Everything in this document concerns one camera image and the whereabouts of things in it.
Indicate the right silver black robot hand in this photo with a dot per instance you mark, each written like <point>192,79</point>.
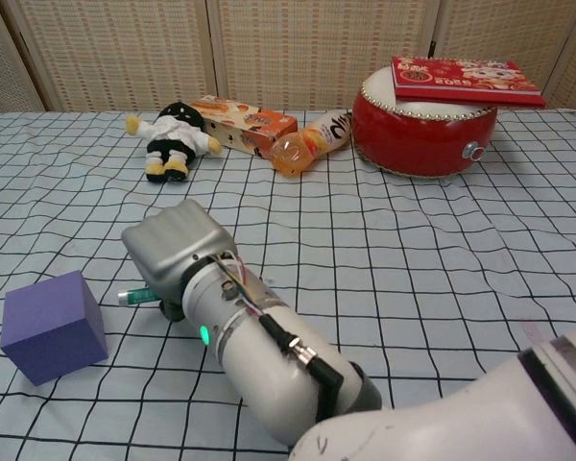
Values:
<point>177,245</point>

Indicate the green marker pen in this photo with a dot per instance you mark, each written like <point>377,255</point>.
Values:
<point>134,297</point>

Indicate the purple foam cube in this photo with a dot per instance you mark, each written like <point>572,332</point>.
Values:
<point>53,326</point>

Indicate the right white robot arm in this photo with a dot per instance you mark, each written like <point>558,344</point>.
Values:
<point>317,365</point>

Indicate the black white plush doll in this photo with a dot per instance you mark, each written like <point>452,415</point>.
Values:
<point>173,139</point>

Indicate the orange snack box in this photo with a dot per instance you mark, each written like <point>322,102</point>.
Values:
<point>249,126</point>

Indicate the orange drink bottle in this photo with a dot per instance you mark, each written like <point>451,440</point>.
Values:
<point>312,141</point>

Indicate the beige woven folding screen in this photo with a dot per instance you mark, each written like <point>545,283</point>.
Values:
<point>278,48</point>

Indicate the white black grid tablecloth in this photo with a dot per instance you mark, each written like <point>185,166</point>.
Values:
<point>413,264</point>

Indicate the red drum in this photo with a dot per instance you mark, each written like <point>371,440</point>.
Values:
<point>422,137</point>

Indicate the red 2025 desk calendar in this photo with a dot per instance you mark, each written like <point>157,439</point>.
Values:
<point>461,81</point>

